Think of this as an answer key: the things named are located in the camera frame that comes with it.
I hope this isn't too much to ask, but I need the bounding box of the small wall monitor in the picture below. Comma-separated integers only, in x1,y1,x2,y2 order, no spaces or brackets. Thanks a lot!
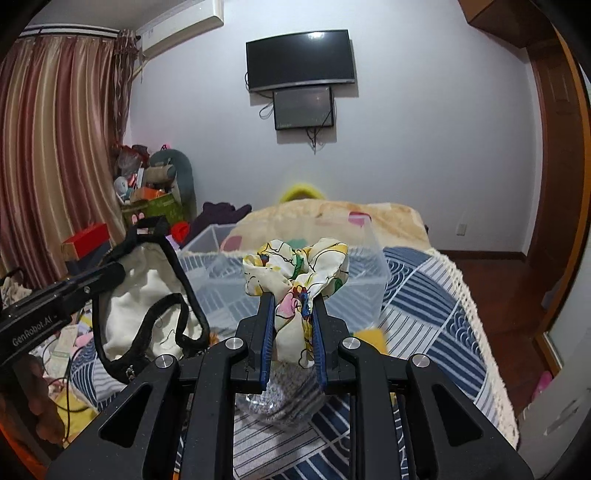
273,86,335,131

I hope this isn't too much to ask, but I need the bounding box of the blue white patterned bedspread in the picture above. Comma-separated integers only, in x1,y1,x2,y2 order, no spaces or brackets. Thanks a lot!
68,246,521,480

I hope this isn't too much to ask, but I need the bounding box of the cartoon print cloth scrunchie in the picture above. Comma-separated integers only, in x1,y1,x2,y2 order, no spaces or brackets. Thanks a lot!
242,238,349,369

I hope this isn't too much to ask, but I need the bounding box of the yellow plush headband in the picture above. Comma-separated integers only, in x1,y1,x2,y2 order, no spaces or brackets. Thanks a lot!
280,183,325,203

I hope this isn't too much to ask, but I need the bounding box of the white air conditioner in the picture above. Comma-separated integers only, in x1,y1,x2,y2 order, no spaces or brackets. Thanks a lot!
136,0,224,59

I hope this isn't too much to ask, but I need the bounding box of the red box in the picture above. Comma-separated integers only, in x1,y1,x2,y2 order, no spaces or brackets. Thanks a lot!
60,223,110,261

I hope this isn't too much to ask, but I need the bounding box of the striped red beige curtain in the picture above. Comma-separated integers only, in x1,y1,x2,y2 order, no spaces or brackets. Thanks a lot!
1,31,138,288

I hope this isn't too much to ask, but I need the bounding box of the green cardboard box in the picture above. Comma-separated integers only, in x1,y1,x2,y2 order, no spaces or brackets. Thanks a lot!
121,193,184,229

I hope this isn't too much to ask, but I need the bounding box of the brown wooden door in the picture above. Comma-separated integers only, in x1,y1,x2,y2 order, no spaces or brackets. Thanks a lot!
528,34,590,337

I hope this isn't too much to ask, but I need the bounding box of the beige fleece blanket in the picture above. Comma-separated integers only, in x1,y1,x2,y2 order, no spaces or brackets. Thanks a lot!
221,199,431,252

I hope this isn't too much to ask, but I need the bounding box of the white tote bag black trim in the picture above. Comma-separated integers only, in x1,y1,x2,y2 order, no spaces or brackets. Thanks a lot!
92,216,211,384

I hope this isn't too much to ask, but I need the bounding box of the red plush item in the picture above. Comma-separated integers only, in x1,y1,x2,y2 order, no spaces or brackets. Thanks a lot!
170,221,190,245

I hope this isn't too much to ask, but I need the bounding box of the grey patterned plastic pouch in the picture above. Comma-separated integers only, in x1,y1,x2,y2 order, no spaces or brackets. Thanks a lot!
235,361,329,431

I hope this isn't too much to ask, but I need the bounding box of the dark purple garment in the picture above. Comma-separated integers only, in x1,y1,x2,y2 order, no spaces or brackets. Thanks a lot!
180,202,252,248

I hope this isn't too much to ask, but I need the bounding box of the grey green neck pillow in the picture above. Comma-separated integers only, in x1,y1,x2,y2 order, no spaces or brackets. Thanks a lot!
148,149,197,220

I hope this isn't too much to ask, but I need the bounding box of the large black wall television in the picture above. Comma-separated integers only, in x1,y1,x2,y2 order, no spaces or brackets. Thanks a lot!
245,30,356,92

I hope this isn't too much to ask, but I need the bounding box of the clear plastic storage box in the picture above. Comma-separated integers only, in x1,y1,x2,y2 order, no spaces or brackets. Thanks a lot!
178,214,390,362

